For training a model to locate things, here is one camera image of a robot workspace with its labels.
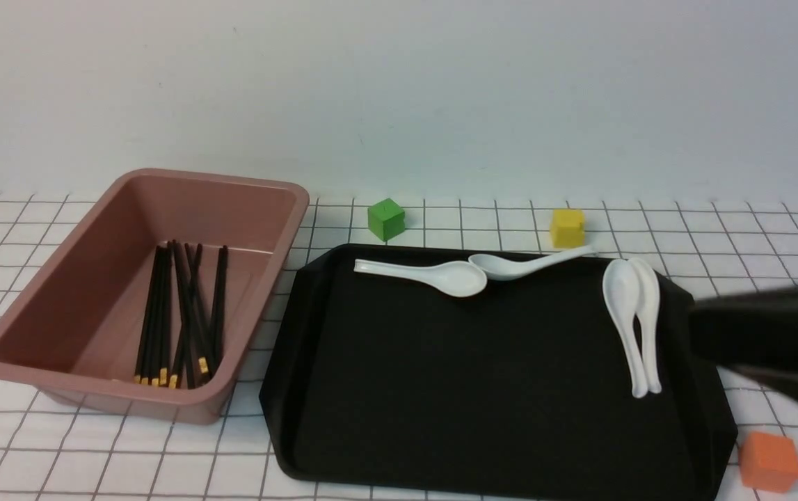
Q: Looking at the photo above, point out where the black chopstick gold tip crossed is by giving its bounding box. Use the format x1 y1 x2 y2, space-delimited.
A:
170 254 195 389

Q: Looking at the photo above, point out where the white spoon top middle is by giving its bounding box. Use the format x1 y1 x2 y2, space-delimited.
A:
468 245 595 281

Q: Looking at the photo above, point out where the black chopstick gold tip leftmost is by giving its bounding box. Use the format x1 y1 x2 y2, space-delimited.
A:
134 246 160 385

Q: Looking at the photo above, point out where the orange cube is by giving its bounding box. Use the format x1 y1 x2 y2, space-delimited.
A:
739 431 798 493

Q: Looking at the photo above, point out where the black chopstick right pair inner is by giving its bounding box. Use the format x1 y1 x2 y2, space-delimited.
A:
209 248 225 378

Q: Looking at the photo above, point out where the yellow cube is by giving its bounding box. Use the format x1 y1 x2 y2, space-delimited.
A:
550 208 586 248

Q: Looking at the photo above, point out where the black plastic serving tray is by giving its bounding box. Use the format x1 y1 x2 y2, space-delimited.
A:
260 244 738 500

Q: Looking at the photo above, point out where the black chopstick pair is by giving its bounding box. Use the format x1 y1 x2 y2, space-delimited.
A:
219 246 229 367
209 248 225 378

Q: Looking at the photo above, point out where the white spoon right front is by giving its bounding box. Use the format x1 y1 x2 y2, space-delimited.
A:
603 259 648 399

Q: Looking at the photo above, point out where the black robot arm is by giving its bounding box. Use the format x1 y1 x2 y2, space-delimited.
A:
687 285 798 403

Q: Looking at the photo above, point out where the white spoon right rear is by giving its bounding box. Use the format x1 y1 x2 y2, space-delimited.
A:
628 257 662 394

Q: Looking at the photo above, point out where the white spoon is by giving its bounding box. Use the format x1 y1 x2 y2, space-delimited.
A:
353 259 488 298
468 245 595 281
603 259 648 399
628 257 662 394

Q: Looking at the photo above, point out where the black chopstick gold tip crossing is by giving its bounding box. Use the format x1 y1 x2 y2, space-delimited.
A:
169 240 202 389

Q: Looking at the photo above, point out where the white grid tablecloth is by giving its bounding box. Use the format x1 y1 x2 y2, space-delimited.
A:
0 191 798 500

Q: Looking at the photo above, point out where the pink rectangular plastic bin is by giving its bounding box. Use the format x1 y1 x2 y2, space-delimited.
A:
0 169 310 425

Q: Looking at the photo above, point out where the green cube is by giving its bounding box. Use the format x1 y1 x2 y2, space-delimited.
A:
367 198 406 242

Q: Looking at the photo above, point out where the black chopstick right pair outer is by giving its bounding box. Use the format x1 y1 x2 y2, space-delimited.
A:
219 246 229 367

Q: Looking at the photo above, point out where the white spoon far left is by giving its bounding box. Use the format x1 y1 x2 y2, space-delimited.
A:
353 259 488 298

